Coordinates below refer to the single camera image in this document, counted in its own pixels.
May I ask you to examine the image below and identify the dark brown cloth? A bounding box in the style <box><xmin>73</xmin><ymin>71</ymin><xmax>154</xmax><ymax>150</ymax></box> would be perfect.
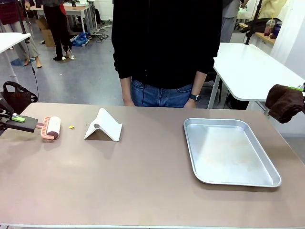
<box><xmin>265</xmin><ymin>83</ymin><xmax>305</xmax><ymax>124</ymax></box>

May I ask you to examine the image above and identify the pink lint roller black handle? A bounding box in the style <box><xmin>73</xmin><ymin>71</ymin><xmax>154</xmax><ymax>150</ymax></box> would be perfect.
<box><xmin>6</xmin><ymin>115</ymin><xmax>61</xmax><ymax>141</ymax></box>

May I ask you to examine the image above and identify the person's right forearm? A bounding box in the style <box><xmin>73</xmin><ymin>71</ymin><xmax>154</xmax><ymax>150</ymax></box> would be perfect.
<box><xmin>120</xmin><ymin>73</ymin><xmax>133</xmax><ymax>99</ymax></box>

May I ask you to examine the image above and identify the person's left forearm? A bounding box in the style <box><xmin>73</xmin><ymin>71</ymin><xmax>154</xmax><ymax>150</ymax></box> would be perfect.
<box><xmin>191</xmin><ymin>70</ymin><xmax>207</xmax><ymax>96</ymax></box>

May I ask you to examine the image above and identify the person's left hand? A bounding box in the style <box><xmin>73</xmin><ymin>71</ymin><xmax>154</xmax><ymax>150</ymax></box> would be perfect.
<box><xmin>183</xmin><ymin>100</ymin><xmax>200</xmax><ymax>109</ymax></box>

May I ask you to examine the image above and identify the person's right hand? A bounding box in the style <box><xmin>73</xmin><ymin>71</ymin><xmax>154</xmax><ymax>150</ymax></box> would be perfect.
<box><xmin>122</xmin><ymin>94</ymin><xmax>136</xmax><ymax>107</ymax></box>

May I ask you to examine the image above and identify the large white table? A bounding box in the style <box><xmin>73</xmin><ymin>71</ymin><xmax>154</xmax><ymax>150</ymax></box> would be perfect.
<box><xmin>207</xmin><ymin>42</ymin><xmax>305</xmax><ymax>110</ymax></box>

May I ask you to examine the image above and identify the wooden counter top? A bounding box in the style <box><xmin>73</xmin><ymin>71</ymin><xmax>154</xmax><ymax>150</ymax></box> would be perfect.
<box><xmin>239</xmin><ymin>22</ymin><xmax>277</xmax><ymax>45</ymax></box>

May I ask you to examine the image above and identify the blue cup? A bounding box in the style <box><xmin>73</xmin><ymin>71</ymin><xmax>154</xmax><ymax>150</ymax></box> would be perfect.
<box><xmin>273</xmin><ymin>21</ymin><xmax>283</xmax><ymax>39</ymax></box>

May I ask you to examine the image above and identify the plastic cup red drink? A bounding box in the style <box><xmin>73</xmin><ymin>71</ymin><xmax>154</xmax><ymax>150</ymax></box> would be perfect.
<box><xmin>264</xmin><ymin>18</ymin><xmax>276</xmax><ymax>37</ymax></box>

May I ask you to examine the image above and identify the black jacket on counter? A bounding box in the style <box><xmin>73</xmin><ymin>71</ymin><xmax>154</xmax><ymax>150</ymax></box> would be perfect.
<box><xmin>242</xmin><ymin>18</ymin><xmax>282</xmax><ymax>34</ymax></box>

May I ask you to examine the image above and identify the small white table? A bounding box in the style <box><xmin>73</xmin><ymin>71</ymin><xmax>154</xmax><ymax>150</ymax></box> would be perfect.
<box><xmin>0</xmin><ymin>32</ymin><xmax>32</xmax><ymax>78</ymax></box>

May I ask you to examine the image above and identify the bystander in yellow top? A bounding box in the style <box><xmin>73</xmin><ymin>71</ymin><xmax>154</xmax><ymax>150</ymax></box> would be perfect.
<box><xmin>258</xmin><ymin>0</ymin><xmax>288</xmax><ymax>20</ymax></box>

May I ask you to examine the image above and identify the black stand pole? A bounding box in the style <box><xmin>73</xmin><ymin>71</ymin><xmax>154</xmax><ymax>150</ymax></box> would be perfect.
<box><xmin>244</xmin><ymin>0</ymin><xmax>263</xmax><ymax>45</ymax></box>

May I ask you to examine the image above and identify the white folded roller stand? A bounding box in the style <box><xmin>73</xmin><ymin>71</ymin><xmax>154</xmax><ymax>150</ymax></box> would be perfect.
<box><xmin>83</xmin><ymin>107</ymin><xmax>123</xmax><ymax>143</ymax></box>

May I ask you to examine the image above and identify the brown cardboard box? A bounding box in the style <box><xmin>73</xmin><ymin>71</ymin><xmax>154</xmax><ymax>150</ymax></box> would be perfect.
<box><xmin>35</xmin><ymin>18</ymin><xmax>57</xmax><ymax>47</ymax></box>

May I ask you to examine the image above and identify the silver metal tray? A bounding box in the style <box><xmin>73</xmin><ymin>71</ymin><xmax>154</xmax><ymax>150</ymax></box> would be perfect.
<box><xmin>183</xmin><ymin>118</ymin><xmax>282</xmax><ymax>187</ymax></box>

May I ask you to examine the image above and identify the bystander in grey trousers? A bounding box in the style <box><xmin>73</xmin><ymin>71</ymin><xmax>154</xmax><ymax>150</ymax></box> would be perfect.
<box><xmin>220</xmin><ymin>0</ymin><xmax>241</xmax><ymax>44</ymax></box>

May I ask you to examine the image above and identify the bystander in black trousers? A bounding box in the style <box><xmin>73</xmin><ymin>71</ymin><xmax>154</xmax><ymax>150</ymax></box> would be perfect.
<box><xmin>42</xmin><ymin>0</ymin><xmax>72</xmax><ymax>62</ymax></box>

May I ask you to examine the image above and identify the thin black tripod pole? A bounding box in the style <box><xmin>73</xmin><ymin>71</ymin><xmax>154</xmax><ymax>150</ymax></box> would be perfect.
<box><xmin>14</xmin><ymin>0</ymin><xmax>31</xmax><ymax>44</ymax></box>

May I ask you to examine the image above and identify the blue plastic bag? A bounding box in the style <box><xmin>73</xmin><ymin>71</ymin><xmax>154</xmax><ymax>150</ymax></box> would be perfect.
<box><xmin>71</xmin><ymin>32</ymin><xmax>91</xmax><ymax>48</ymax></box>

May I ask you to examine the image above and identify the bystander in maroon top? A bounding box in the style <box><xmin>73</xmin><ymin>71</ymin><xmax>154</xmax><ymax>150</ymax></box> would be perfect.
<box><xmin>0</xmin><ymin>0</ymin><xmax>43</xmax><ymax>69</ymax></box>

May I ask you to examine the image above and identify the wooden top desk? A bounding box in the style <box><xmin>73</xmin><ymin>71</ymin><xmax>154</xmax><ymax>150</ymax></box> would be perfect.
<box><xmin>30</xmin><ymin>4</ymin><xmax>97</xmax><ymax>35</ymax></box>

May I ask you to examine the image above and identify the person in black sweater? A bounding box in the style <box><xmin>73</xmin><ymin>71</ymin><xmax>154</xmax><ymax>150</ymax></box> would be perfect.
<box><xmin>111</xmin><ymin>0</ymin><xmax>224</xmax><ymax>108</ymax></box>

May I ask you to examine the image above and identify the thin black hanging cable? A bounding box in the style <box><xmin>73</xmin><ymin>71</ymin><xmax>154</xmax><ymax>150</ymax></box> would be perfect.
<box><xmin>25</xmin><ymin>40</ymin><xmax>40</xmax><ymax>96</ymax></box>

